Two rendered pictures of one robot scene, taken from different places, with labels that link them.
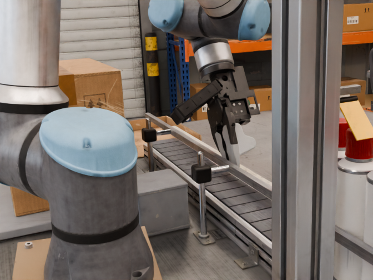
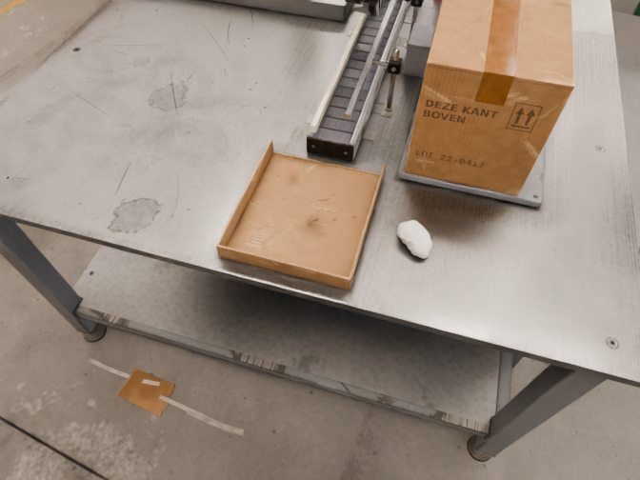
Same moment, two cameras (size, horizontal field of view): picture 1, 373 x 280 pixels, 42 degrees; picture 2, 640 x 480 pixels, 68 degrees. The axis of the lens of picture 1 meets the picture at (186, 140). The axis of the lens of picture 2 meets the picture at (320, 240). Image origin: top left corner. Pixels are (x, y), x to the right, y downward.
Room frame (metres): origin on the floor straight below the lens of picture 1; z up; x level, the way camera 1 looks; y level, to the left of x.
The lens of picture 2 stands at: (1.92, 0.53, 1.60)
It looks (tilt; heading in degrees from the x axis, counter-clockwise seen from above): 55 degrees down; 218
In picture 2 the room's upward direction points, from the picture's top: straight up
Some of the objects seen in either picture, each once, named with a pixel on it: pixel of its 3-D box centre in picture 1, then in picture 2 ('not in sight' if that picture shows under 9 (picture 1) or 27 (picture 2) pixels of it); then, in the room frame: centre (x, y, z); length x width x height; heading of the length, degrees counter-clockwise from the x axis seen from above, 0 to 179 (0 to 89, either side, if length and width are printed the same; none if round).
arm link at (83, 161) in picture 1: (87, 164); not in sight; (0.60, 0.13, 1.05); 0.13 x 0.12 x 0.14; 53
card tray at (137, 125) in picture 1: (144, 136); (306, 208); (1.46, 0.13, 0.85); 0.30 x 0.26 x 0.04; 21
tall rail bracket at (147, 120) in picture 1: (159, 150); (383, 80); (1.09, 0.07, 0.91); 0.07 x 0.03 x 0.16; 111
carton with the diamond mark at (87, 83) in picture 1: (57, 127); (483, 88); (1.07, 0.29, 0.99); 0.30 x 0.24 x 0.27; 22
